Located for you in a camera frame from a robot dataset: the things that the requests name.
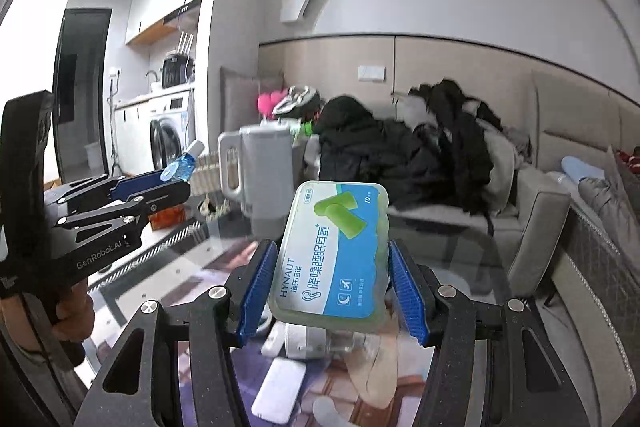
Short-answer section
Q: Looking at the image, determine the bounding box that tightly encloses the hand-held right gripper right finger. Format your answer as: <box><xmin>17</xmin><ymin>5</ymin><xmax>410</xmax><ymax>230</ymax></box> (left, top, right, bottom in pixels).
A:
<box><xmin>388</xmin><ymin>239</ymin><xmax>576</xmax><ymax>427</ymax></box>

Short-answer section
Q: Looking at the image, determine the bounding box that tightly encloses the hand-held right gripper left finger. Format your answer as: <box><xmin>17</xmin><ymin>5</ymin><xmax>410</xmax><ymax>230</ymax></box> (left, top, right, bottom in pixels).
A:
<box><xmin>75</xmin><ymin>239</ymin><xmax>279</xmax><ymax>427</ymax></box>

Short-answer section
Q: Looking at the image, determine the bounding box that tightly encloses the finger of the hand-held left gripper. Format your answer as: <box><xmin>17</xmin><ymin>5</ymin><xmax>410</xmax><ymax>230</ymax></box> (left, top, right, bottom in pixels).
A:
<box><xmin>45</xmin><ymin>170</ymin><xmax>174</xmax><ymax>214</ymax></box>
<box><xmin>57</xmin><ymin>180</ymin><xmax>192</xmax><ymax>244</ymax></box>

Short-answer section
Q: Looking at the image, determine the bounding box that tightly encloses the small blue liquid bottle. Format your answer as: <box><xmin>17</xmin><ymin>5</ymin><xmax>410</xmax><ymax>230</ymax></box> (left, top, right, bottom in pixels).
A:
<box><xmin>160</xmin><ymin>140</ymin><xmax>206</xmax><ymax>182</ymax></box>

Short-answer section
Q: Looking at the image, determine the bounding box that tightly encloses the clear earplug box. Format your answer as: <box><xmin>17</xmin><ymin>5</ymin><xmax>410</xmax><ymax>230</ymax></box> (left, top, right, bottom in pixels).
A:
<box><xmin>268</xmin><ymin>180</ymin><xmax>396</xmax><ymax>334</ymax></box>

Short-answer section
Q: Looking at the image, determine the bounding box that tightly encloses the person's left forearm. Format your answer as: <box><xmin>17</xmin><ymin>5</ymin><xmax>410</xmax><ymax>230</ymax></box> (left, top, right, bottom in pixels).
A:
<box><xmin>0</xmin><ymin>299</ymin><xmax>76</xmax><ymax>408</ymax></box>

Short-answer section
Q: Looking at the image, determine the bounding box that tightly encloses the person's left hand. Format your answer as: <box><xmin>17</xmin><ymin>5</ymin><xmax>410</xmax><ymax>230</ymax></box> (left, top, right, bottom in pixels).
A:
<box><xmin>56</xmin><ymin>291</ymin><xmax>97</xmax><ymax>347</ymax></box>

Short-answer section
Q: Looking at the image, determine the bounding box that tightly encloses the orange box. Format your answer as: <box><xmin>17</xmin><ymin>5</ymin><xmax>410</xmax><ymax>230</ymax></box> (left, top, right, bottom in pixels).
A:
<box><xmin>149</xmin><ymin>202</ymin><xmax>186</xmax><ymax>231</ymax></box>

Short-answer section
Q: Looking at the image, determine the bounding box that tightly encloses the white bin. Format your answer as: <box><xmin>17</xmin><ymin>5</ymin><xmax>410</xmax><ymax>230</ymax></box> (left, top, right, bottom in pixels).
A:
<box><xmin>84</xmin><ymin>142</ymin><xmax>104</xmax><ymax>170</ymax></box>

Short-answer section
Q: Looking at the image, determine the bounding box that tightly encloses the white base cabinet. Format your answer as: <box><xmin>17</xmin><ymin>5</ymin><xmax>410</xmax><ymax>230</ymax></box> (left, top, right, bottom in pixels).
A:
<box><xmin>112</xmin><ymin>99</ymin><xmax>154</xmax><ymax>174</ymax></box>

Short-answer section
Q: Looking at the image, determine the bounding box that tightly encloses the white ribbed item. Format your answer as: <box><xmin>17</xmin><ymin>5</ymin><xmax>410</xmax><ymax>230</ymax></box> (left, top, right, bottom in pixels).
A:
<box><xmin>192</xmin><ymin>152</ymin><xmax>221</xmax><ymax>196</ymax></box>

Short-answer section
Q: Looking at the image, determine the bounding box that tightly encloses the white washing machine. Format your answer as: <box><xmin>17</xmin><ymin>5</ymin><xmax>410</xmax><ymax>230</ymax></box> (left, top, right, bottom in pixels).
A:
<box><xmin>150</xmin><ymin>89</ymin><xmax>196</xmax><ymax>175</ymax></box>

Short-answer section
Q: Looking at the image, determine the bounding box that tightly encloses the beige insole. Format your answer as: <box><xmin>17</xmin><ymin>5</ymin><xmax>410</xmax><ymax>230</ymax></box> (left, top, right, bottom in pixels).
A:
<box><xmin>347</xmin><ymin>336</ymin><xmax>397</xmax><ymax>409</ymax></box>

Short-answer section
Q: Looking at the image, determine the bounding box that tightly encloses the white power bank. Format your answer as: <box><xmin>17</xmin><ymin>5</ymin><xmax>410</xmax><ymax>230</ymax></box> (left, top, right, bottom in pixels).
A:
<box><xmin>251</xmin><ymin>359</ymin><xmax>307</xmax><ymax>423</ymax></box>

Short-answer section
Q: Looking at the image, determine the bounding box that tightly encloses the black door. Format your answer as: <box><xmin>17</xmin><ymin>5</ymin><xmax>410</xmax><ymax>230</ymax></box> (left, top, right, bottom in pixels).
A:
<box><xmin>52</xmin><ymin>8</ymin><xmax>112</xmax><ymax>182</ymax></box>

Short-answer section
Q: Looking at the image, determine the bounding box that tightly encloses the grey white electric kettle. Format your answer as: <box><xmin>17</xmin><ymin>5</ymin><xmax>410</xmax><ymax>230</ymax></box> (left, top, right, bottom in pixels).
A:
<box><xmin>218</xmin><ymin>122</ymin><xmax>307</xmax><ymax>239</ymax></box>

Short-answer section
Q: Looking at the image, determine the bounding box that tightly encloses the black countertop appliance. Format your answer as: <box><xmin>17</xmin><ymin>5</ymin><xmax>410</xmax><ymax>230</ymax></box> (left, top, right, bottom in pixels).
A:
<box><xmin>162</xmin><ymin>52</ymin><xmax>194</xmax><ymax>88</ymax></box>

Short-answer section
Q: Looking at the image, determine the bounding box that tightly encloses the black jacket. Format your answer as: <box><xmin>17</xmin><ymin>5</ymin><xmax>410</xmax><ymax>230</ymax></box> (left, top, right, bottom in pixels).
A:
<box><xmin>315</xmin><ymin>96</ymin><xmax>451</xmax><ymax>208</ymax></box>

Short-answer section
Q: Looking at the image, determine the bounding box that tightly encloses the pink plush item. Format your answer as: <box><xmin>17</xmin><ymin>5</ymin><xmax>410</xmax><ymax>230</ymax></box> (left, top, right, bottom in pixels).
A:
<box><xmin>257</xmin><ymin>91</ymin><xmax>286</xmax><ymax>116</ymax></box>

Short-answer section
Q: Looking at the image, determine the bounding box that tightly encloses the beige sofa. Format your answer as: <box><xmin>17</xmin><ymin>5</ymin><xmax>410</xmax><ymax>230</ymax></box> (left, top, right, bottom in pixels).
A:
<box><xmin>387</xmin><ymin>69</ymin><xmax>640</xmax><ymax>427</ymax></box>

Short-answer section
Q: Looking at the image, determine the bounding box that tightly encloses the black clothes pile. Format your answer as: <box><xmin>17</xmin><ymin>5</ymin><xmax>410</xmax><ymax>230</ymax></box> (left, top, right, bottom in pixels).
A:
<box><xmin>409</xmin><ymin>79</ymin><xmax>507</xmax><ymax>214</ymax></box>

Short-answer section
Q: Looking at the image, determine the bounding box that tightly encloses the grey garment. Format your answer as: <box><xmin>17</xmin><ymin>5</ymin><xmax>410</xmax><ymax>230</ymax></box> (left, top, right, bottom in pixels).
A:
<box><xmin>475</xmin><ymin>117</ymin><xmax>532</xmax><ymax>210</ymax></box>

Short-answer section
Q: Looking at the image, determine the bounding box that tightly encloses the black white helmet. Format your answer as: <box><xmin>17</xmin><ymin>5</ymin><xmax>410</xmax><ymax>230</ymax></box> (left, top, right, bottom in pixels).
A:
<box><xmin>272</xmin><ymin>85</ymin><xmax>321</xmax><ymax>118</ymax></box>

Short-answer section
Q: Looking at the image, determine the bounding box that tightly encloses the range hood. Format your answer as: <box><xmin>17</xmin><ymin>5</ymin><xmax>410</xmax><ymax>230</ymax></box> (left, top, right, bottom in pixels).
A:
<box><xmin>162</xmin><ymin>0</ymin><xmax>203</xmax><ymax>26</ymax></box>

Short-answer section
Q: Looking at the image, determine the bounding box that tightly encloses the grey quilted blanket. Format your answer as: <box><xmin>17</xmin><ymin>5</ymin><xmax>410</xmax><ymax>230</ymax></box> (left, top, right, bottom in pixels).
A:
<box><xmin>554</xmin><ymin>202</ymin><xmax>640</xmax><ymax>410</ymax></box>

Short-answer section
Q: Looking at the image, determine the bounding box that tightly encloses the grey trouser leg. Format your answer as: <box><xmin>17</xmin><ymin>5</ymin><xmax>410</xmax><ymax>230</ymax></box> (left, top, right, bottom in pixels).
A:
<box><xmin>578</xmin><ymin>146</ymin><xmax>640</xmax><ymax>265</ymax></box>

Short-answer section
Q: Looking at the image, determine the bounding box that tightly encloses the red patterned cloth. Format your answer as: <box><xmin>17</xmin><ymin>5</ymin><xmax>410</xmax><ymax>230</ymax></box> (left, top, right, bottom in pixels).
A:
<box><xmin>616</xmin><ymin>149</ymin><xmax>640</xmax><ymax>178</ymax></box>

